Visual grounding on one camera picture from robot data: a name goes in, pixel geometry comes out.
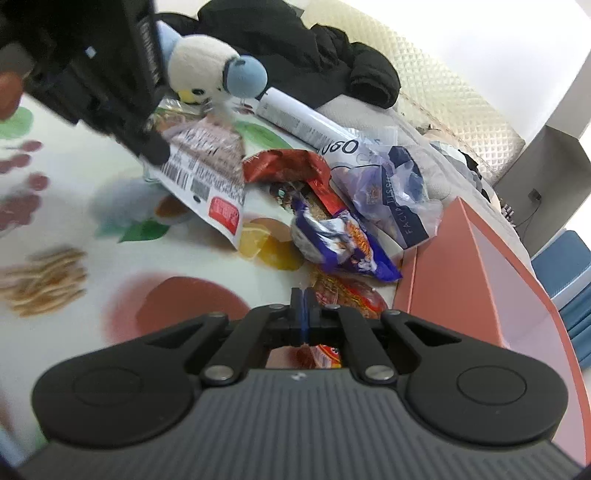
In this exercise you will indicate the orange cardboard box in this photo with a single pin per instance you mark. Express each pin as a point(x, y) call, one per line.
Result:
point(467, 279)

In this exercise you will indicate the clear blue plastic bag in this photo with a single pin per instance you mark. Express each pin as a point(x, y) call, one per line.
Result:
point(378, 178)

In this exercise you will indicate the orange snack packet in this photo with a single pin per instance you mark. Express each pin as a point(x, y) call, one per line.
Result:
point(329, 289)

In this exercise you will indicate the cream quilted headboard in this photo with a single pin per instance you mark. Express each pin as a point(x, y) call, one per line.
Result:
point(431, 95)

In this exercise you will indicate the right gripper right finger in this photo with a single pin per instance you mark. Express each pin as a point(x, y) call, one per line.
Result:
point(376, 351)

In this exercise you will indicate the blue chair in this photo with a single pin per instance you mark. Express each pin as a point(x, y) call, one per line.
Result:
point(563, 268)

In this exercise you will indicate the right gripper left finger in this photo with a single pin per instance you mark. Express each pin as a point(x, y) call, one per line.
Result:
point(220, 351)

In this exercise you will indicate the red snack wrapper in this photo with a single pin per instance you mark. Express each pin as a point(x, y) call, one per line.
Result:
point(294, 165)

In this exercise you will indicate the blue purple snack packet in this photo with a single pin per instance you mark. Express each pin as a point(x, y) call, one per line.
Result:
point(340, 243)

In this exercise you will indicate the white cylindrical tube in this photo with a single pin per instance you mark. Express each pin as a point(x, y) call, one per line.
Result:
point(307, 125)

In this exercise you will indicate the black jacket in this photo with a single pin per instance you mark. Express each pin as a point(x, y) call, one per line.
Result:
point(311, 64)

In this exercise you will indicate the white blue bird plush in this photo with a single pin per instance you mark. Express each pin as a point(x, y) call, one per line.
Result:
point(205, 73)

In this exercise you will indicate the grey bedside shelf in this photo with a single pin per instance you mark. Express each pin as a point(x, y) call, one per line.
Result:
point(545, 186)

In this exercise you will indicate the person's left hand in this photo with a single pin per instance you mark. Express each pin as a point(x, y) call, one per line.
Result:
point(11, 91)

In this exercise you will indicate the fruit pattern mat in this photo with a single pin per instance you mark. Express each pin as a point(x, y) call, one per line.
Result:
point(147, 262)

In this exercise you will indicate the red white snack packet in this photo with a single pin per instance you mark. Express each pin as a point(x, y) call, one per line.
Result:
point(204, 172)

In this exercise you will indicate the grey duvet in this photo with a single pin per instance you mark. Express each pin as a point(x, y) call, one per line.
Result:
point(445, 180)

